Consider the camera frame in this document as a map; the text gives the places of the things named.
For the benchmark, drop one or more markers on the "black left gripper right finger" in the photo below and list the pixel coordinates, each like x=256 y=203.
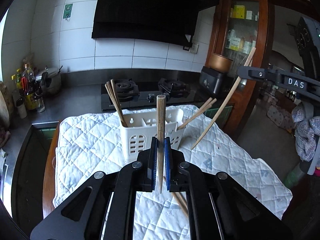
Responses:
x=218 y=207

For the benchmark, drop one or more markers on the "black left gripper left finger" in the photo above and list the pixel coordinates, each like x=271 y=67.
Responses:
x=103 y=207

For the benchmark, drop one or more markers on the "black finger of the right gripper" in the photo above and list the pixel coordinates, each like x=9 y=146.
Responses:
x=291 y=81

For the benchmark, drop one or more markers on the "dark-ended wooden chopstick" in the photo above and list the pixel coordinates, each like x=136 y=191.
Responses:
x=161 y=105

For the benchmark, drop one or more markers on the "gloved hand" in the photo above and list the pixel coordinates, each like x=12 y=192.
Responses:
x=306 y=130

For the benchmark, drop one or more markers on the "wooden glass cabinet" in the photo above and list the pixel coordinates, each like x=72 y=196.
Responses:
x=239 y=26

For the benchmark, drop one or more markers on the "white plastic utensil holder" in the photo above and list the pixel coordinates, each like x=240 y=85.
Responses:
x=142 y=126

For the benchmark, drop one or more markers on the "copper coloured pot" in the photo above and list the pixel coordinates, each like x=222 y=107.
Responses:
x=220 y=63

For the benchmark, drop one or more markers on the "black gas stove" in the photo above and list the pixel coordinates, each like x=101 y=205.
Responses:
x=140 y=95

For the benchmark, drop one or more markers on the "round wooden cutting board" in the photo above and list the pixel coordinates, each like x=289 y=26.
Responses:
x=6 y=105

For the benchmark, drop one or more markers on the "group of condiment bottles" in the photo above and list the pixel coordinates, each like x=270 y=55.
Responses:
x=27 y=94

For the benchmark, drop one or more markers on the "steel pressure cooker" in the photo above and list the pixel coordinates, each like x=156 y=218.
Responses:
x=50 y=79

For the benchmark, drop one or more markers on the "black range hood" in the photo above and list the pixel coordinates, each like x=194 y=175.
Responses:
x=168 y=21

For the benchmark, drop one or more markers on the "wall power socket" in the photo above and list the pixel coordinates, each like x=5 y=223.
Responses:
x=194 y=48

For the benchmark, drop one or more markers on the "green wall sticker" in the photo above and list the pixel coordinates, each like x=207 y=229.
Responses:
x=67 y=11

